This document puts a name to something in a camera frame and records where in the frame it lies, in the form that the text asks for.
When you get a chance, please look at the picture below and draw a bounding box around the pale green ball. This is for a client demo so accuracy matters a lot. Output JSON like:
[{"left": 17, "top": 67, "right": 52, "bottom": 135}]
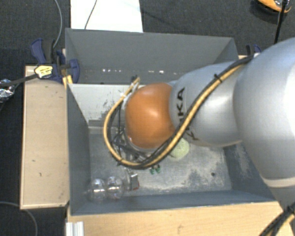
[{"left": 170, "top": 138, "right": 190, "bottom": 160}]

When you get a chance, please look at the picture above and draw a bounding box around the grey metal bin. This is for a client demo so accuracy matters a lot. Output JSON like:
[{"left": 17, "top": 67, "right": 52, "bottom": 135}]
[{"left": 64, "top": 28, "right": 284, "bottom": 216}]

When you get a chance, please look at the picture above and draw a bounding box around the clear glass double-bulb bottle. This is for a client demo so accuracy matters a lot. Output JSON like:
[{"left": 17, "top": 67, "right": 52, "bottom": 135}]
[{"left": 87, "top": 176, "right": 126, "bottom": 203}]

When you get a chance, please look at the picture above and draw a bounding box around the pale wood flat board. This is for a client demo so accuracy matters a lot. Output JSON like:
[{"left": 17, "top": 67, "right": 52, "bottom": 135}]
[{"left": 19, "top": 65, "right": 71, "bottom": 210}]

